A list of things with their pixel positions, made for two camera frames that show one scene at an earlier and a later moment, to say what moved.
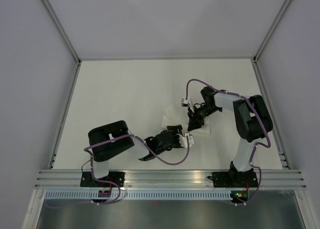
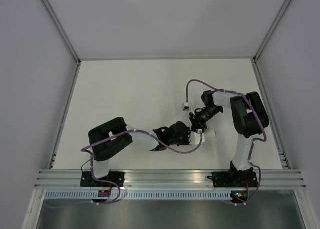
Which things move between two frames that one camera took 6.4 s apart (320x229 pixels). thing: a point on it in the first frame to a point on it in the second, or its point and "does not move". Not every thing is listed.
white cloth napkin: x=177 y=115 to x=197 y=138
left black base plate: x=87 y=180 does not move
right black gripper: x=195 y=121 does not move
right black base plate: x=234 y=179 does not move
